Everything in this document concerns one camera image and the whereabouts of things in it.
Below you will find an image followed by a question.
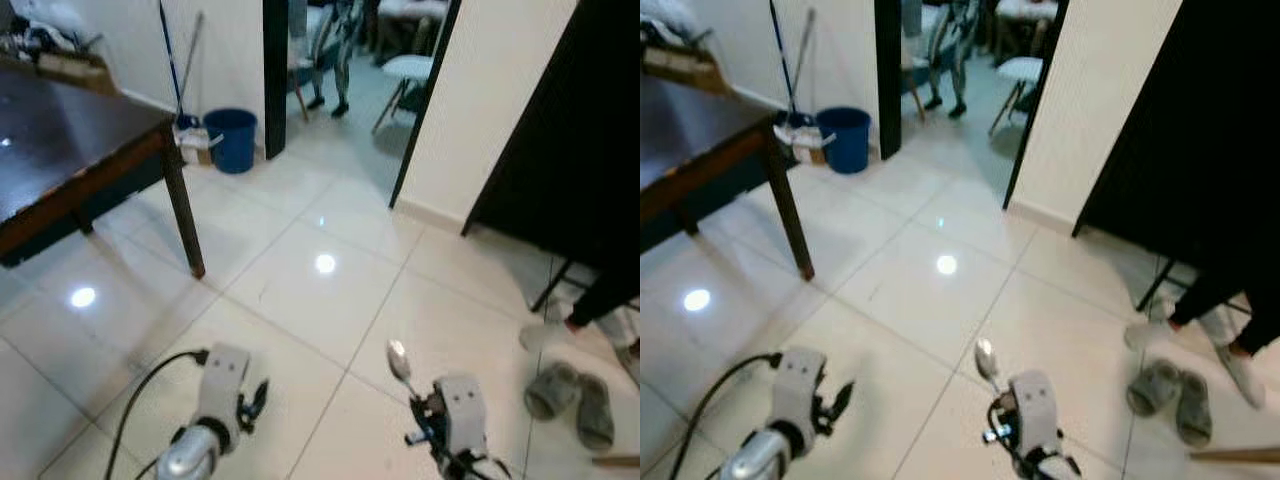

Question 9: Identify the silver metal spoon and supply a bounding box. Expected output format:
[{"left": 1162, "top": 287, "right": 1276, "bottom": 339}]
[{"left": 385, "top": 339, "right": 433, "bottom": 447}]

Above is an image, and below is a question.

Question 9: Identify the grey slipper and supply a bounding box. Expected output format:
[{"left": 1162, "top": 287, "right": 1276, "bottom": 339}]
[
  {"left": 1127, "top": 359, "right": 1183, "bottom": 418},
  {"left": 1175, "top": 370, "right": 1214, "bottom": 448},
  {"left": 574, "top": 374, "right": 617, "bottom": 453},
  {"left": 523, "top": 361, "right": 582, "bottom": 422}
]

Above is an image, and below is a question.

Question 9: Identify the black metal chair leg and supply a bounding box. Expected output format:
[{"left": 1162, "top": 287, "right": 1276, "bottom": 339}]
[
  {"left": 1135, "top": 258, "right": 1181, "bottom": 313},
  {"left": 530, "top": 258, "right": 576, "bottom": 313}
]

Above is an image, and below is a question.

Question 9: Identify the person in black clothes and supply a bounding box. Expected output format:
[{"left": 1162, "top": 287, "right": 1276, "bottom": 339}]
[
  {"left": 518, "top": 258, "right": 641, "bottom": 389},
  {"left": 1123, "top": 260, "right": 1280, "bottom": 411}
]

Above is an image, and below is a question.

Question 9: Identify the blue plastic bucket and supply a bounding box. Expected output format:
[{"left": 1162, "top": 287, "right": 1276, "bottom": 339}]
[
  {"left": 815, "top": 106, "right": 873, "bottom": 176},
  {"left": 203, "top": 107, "right": 260, "bottom": 175}
]

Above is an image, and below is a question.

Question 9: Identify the dark wooden table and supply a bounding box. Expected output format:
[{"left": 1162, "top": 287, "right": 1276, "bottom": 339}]
[
  {"left": 640, "top": 72, "right": 816, "bottom": 282},
  {"left": 0, "top": 62, "right": 207, "bottom": 280}
]

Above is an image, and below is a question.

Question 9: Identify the white plastic chair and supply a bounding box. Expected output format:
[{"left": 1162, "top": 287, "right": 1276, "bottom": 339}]
[
  {"left": 372, "top": 55, "right": 437, "bottom": 136},
  {"left": 988, "top": 57, "right": 1046, "bottom": 138}
]

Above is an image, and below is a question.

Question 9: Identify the cluttered cardboard box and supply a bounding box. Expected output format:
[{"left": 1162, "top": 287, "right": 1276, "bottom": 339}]
[
  {"left": 30, "top": 48, "right": 116, "bottom": 98},
  {"left": 645, "top": 45, "right": 731, "bottom": 98}
]

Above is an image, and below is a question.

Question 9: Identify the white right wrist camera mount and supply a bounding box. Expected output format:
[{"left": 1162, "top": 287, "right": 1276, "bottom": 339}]
[
  {"left": 437, "top": 375, "right": 489, "bottom": 456},
  {"left": 1010, "top": 370, "right": 1061, "bottom": 456}
]

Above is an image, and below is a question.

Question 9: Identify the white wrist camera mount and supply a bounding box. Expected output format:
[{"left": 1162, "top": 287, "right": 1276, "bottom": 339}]
[
  {"left": 1010, "top": 370, "right": 1061, "bottom": 456},
  {"left": 774, "top": 347, "right": 827, "bottom": 433},
  {"left": 196, "top": 344, "right": 252, "bottom": 433},
  {"left": 437, "top": 375, "right": 489, "bottom": 456}
]

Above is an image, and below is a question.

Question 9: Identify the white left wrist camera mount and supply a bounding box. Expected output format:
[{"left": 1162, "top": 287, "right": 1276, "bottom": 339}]
[
  {"left": 196, "top": 344, "right": 252, "bottom": 433},
  {"left": 774, "top": 347, "right": 827, "bottom": 433}
]

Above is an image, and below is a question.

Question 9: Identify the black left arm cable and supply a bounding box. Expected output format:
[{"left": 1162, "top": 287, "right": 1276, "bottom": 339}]
[
  {"left": 667, "top": 352, "right": 784, "bottom": 480},
  {"left": 104, "top": 349, "right": 210, "bottom": 480}
]

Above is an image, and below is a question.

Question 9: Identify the black door frame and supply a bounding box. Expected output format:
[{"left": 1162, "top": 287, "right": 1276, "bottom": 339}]
[
  {"left": 262, "top": 0, "right": 291, "bottom": 161},
  {"left": 873, "top": 0, "right": 904, "bottom": 161}
]

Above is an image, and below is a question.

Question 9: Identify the blue mop handle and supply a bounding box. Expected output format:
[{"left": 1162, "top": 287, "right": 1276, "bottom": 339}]
[
  {"left": 768, "top": 0, "right": 806, "bottom": 126},
  {"left": 158, "top": 0, "right": 193, "bottom": 129}
]

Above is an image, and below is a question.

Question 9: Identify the grey broom handle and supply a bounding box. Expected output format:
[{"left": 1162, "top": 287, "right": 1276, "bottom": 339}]
[
  {"left": 180, "top": 10, "right": 207, "bottom": 116},
  {"left": 793, "top": 8, "right": 817, "bottom": 111}
]

